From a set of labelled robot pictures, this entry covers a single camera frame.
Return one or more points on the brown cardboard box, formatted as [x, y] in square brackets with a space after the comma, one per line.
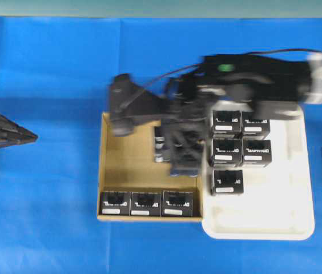
[127, 164]

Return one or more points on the black box cardboard middle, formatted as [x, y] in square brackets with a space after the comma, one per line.
[146, 204]

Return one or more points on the white plastic tray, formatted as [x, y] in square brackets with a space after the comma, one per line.
[277, 200]

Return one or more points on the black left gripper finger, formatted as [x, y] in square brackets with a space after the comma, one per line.
[161, 151]

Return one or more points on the black box tray far-left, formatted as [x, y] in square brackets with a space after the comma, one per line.
[226, 124]

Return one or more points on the black box tray mid-left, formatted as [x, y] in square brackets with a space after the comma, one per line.
[226, 152]

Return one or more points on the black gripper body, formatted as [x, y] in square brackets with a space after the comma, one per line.
[131, 105]

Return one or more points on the black box tray mid-right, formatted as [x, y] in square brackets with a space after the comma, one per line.
[256, 153]

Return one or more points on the black box cardboard left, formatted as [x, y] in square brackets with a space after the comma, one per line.
[115, 203]

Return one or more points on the black box cardboard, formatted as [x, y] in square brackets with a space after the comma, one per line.
[177, 203]
[146, 204]
[115, 203]

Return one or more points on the blue table cloth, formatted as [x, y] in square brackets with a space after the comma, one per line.
[54, 75]

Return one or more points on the black box tray near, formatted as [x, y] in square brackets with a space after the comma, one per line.
[227, 182]

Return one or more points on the black box cardboard right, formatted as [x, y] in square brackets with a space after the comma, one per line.
[177, 203]

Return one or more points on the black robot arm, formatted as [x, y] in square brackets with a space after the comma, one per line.
[271, 88]

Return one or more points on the black box tray far-right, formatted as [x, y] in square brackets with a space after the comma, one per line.
[254, 129]

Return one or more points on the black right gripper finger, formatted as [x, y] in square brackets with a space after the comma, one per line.
[186, 143]

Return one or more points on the black box carried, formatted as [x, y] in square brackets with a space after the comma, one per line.
[188, 168]

